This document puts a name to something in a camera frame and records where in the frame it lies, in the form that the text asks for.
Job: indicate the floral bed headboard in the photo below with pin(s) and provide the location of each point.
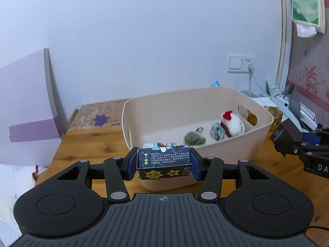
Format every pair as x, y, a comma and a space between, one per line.
305, 64

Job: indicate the small red white item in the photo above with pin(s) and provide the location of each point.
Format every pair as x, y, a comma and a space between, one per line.
39, 172

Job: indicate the dark brown small box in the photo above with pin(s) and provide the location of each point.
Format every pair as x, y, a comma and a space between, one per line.
286, 132

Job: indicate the beige plastic storage bin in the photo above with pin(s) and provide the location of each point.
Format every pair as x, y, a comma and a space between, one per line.
177, 110

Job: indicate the white paper sheet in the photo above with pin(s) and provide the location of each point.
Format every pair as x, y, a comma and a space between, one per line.
266, 101

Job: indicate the floral patterned cabinet top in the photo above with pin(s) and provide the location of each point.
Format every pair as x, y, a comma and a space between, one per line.
100, 115

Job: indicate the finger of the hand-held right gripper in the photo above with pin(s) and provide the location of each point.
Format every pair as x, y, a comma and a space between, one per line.
293, 149
311, 137

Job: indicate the white wall switch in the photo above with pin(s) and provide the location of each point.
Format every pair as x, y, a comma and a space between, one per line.
234, 63

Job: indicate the green tissue box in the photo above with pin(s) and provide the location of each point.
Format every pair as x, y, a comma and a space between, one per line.
305, 2

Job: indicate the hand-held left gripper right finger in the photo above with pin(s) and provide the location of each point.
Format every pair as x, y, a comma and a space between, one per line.
194, 164

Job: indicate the colourful cartoon card box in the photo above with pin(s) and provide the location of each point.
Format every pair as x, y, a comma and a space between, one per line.
164, 144

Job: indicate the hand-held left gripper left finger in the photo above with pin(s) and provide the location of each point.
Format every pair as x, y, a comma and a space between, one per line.
133, 163

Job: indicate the gold packaging box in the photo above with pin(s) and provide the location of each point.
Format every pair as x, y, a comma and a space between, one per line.
272, 113

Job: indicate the white handheld device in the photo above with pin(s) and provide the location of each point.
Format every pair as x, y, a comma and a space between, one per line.
303, 113

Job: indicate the white wall socket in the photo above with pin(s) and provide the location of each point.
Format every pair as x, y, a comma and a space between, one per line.
248, 63

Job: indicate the black holographic small box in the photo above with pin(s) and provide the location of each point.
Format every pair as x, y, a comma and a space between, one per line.
164, 163

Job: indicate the white printed bedding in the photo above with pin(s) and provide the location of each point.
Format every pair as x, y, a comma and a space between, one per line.
12, 198

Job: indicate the blue plastic toy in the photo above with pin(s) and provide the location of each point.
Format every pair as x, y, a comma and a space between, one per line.
216, 83

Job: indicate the green plaid cloth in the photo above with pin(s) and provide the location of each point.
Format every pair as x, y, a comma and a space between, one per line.
218, 131

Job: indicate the white purple leaning board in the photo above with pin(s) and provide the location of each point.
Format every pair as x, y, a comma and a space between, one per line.
25, 108

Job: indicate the white red plush cat toy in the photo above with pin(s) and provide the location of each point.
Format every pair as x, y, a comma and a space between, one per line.
232, 124

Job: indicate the green dried herbs bag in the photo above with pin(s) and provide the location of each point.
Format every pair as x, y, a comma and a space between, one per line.
194, 137

